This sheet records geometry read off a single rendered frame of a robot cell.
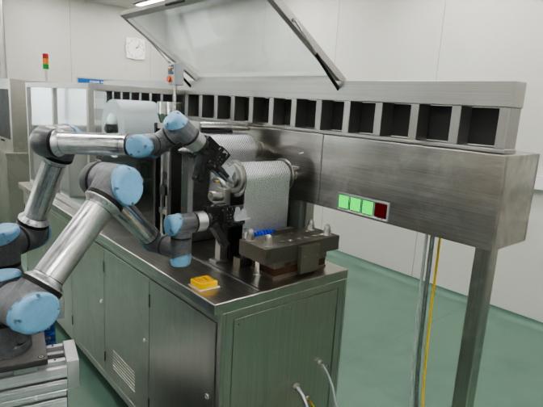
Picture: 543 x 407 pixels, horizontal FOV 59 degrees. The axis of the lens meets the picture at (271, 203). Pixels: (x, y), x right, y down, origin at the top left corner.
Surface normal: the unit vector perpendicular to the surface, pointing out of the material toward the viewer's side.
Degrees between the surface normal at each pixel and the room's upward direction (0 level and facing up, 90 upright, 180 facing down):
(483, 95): 90
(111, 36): 90
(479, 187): 90
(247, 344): 90
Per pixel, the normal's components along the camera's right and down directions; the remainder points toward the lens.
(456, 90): -0.76, 0.09
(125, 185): 0.87, 0.06
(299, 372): 0.65, 0.19
